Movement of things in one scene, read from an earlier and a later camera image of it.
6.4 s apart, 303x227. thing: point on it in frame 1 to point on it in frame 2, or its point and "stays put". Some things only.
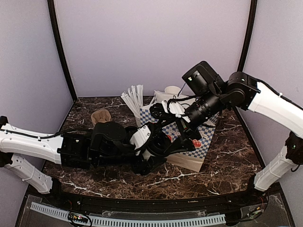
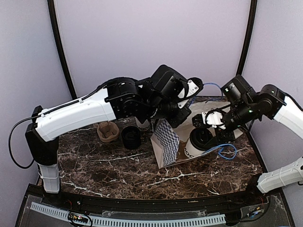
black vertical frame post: (253, 6) stays put
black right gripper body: (184, 130) to (222, 136)
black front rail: (242, 198) stays put
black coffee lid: (158, 144) to (199, 136)
